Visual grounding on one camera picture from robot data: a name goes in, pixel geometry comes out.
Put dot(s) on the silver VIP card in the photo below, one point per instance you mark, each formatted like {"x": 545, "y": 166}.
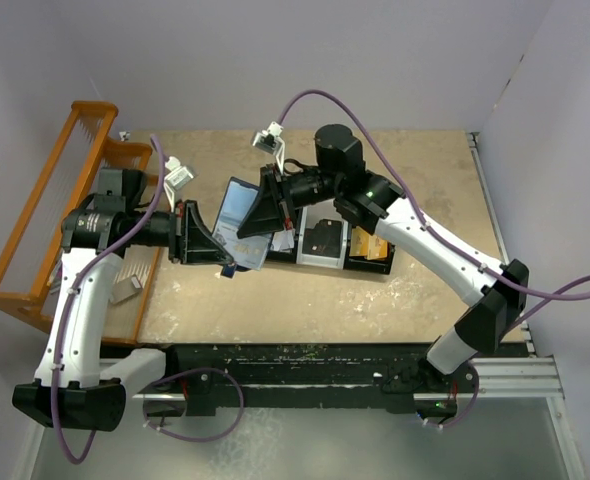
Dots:
{"x": 249, "y": 253}

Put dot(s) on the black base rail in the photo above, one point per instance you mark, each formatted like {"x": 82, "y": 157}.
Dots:
{"x": 225, "y": 394}

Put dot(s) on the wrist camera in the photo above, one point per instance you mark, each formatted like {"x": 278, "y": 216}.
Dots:
{"x": 176, "y": 177}
{"x": 269, "y": 140}

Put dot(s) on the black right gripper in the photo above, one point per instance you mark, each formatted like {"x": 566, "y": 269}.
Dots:
{"x": 270, "y": 213}

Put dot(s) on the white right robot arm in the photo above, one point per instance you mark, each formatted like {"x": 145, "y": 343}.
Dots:
{"x": 492, "y": 290}

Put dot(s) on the aluminium frame rail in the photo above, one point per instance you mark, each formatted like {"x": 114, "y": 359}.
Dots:
{"x": 150, "y": 368}

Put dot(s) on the orange wooden rack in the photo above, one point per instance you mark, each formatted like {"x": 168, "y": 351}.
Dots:
{"x": 28, "y": 261}

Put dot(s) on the pile of black cards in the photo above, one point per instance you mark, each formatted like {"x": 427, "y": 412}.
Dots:
{"x": 324, "y": 239}

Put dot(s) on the white middle bin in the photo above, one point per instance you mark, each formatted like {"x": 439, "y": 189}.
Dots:
{"x": 309, "y": 217}

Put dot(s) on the pile of gold cards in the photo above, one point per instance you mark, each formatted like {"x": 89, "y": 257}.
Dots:
{"x": 367, "y": 246}

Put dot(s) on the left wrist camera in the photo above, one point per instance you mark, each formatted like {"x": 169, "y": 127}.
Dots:
{"x": 176, "y": 177}

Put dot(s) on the small grey box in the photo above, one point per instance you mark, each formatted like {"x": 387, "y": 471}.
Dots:
{"x": 125, "y": 289}

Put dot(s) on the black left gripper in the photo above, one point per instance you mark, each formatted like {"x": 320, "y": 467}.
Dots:
{"x": 193, "y": 241}

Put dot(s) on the blue leather card holder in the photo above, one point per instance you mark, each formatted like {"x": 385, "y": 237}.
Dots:
{"x": 237, "y": 200}

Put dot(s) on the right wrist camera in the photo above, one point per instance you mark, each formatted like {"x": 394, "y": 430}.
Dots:
{"x": 269, "y": 140}

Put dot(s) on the black bin with gold cards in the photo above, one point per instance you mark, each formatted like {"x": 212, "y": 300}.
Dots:
{"x": 379, "y": 267}

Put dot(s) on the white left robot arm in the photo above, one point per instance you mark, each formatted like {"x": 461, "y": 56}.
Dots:
{"x": 95, "y": 237}

